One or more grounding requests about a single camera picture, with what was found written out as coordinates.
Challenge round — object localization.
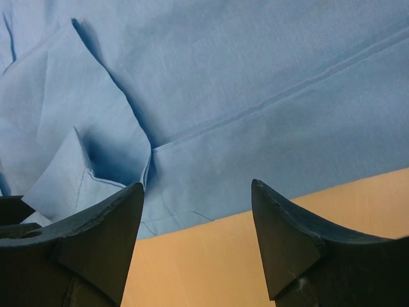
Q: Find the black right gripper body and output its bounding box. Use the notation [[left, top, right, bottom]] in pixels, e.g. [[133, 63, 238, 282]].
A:
[[0, 196, 41, 239]]

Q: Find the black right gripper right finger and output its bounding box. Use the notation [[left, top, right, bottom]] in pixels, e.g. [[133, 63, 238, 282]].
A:
[[251, 180, 408, 306]]

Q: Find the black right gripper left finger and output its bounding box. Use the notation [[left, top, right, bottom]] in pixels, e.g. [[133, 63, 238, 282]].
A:
[[1, 183, 144, 306]]

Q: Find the light blue long sleeve shirt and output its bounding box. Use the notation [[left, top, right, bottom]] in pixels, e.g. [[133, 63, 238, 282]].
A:
[[1, 1, 408, 238]]

